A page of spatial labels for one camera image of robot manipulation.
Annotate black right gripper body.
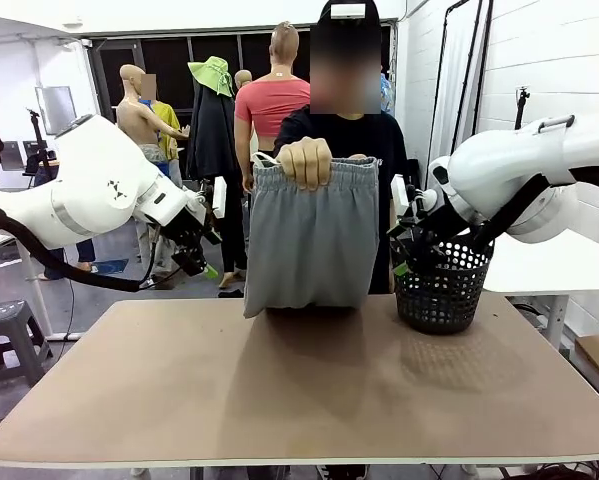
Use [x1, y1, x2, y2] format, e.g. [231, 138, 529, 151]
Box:
[407, 204, 461, 247]

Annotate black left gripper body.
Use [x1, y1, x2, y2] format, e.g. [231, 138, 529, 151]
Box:
[166, 209, 208, 262]

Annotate black perforated plastic basket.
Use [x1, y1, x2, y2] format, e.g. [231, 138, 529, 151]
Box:
[391, 232, 496, 335]

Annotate grey training pants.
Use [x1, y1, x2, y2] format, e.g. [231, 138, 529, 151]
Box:
[242, 152, 382, 320]

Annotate person's right hand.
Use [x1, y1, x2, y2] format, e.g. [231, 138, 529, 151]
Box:
[276, 135, 333, 192]

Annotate person in black T-shirt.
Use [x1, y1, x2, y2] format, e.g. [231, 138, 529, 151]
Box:
[273, 0, 410, 480]

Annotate black coat outfit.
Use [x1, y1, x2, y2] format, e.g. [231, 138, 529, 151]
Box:
[186, 82, 254, 290]

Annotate person in yellow shirt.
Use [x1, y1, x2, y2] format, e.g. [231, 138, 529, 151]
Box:
[141, 73, 193, 190]

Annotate bare-chested tan mannequin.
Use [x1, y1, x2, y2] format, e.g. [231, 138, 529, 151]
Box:
[116, 63, 190, 161]

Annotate blue floral shirt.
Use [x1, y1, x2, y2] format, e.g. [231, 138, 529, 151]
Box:
[378, 72, 394, 114]

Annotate red crop top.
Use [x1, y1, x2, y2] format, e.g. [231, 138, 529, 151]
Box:
[234, 74, 311, 139]

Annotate black tripod stand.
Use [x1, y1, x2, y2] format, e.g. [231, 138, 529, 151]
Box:
[25, 107, 50, 167]
[513, 85, 532, 131]

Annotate white backdrop on black stand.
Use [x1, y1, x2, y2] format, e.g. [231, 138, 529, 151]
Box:
[426, 0, 496, 166]

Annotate green bucket hat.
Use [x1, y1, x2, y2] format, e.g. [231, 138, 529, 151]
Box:
[187, 55, 236, 99]

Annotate grey whiteboard panel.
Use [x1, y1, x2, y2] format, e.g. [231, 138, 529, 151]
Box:
[34, 85, 78, 135]

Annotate grey plastic stool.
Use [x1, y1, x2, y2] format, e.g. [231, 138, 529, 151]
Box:
[0, 299, 54, 399]

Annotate tall tan mannequin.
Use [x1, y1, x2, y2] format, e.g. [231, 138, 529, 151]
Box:
[233, 20, 311, 196]

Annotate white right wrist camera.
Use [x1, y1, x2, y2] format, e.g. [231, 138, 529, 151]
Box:
[391, 174, 409, 219]

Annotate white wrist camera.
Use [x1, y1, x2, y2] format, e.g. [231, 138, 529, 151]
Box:
[391, 174, 409, 219]
[211, 175, 229, 220]

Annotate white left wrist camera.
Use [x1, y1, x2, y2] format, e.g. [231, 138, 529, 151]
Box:
[211, 175, 229, 220]

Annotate black right arm cable sleeve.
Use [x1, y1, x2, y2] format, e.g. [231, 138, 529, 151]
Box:
[471, 167, 599, 251]

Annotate black arm cable sleeve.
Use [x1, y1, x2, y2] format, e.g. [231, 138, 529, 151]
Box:
[471, 167, 599, 251]
[0, 207, 145, 294]

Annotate black left arm cable sleeve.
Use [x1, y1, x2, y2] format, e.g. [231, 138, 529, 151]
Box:
[0, 207, 145, 294]

